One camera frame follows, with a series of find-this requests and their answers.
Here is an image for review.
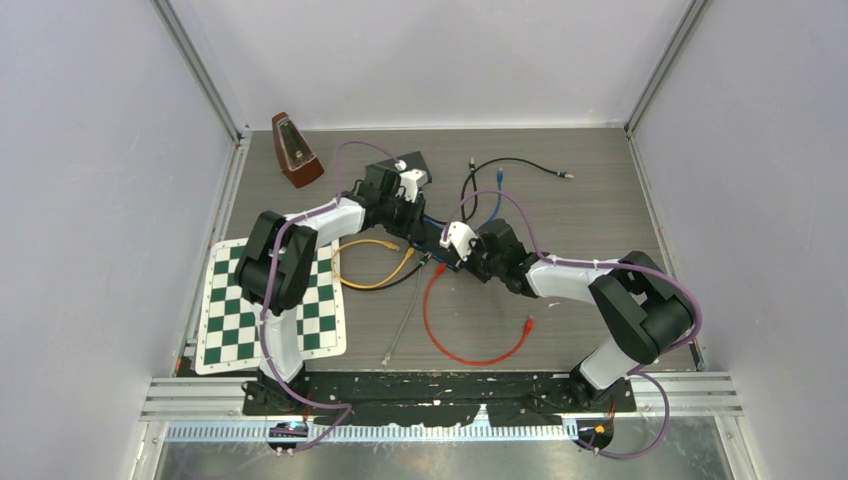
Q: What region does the brown wooden metronome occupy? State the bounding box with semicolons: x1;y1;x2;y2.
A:
272;112;324;189

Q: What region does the yellow ethernet cable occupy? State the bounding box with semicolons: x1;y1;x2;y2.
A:
330;239;417;291

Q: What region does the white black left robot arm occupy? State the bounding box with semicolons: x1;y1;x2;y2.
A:
234;160;431;414

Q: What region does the blue ethernet cable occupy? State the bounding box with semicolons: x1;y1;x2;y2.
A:
423;168;506;230

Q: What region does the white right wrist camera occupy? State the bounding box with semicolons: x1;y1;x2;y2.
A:
439;221;479;261

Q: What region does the black blue network switch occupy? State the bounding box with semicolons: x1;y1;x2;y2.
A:
409;219;462;272

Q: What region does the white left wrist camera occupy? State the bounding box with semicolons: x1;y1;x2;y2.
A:
394;160;429;203

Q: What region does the red ethernet cable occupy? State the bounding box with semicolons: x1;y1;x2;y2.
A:
422;262;535;368

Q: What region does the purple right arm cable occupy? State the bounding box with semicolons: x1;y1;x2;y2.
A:
442;190;704;460

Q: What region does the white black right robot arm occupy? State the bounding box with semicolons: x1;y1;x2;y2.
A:
440;219;698;411

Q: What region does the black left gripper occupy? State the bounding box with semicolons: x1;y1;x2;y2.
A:
382;193;429;244

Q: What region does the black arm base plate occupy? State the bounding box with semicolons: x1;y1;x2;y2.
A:
241;371;636;427

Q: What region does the long black ethernet cable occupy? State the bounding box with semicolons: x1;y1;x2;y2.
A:
423;157;574;230

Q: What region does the green white chessboard mat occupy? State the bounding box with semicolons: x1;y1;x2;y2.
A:
193;239;347;375

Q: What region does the dark grey network switch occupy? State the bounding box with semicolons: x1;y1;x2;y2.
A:
366;151;433;185

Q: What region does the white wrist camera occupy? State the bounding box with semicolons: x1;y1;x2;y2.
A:
439;221;479;261
394;160;429;203

